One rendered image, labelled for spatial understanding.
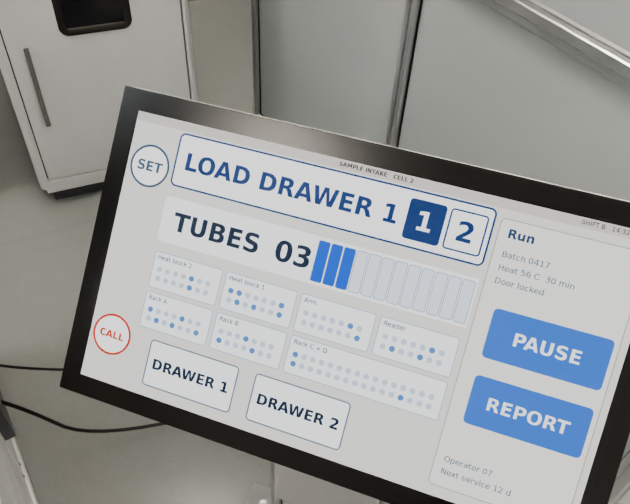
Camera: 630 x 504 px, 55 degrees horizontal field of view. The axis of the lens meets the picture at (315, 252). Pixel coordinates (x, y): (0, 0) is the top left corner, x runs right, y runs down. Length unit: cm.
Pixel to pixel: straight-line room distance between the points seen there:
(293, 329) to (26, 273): 173
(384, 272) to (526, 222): 13
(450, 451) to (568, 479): 10
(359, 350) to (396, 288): 7
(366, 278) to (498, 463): 20
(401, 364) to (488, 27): 101
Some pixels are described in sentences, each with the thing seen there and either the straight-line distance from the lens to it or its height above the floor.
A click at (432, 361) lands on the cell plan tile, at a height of 107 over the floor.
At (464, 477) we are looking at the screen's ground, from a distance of 58.
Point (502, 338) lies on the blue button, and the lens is 55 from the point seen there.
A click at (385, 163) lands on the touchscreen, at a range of 55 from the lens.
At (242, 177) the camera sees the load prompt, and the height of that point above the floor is 115.
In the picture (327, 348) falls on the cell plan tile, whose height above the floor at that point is 105.
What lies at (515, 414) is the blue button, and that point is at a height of 105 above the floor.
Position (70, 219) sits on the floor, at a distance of 239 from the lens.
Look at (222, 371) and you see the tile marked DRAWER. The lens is 60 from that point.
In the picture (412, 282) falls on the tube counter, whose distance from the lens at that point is 54.
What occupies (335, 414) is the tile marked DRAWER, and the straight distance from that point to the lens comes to 58.
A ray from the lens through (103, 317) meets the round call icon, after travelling 64.
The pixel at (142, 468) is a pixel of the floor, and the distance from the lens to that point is 171.
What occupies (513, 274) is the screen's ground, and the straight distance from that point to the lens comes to 55.
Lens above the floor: 150
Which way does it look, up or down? 44 degrees down
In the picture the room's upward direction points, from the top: 4 degrees clockwise
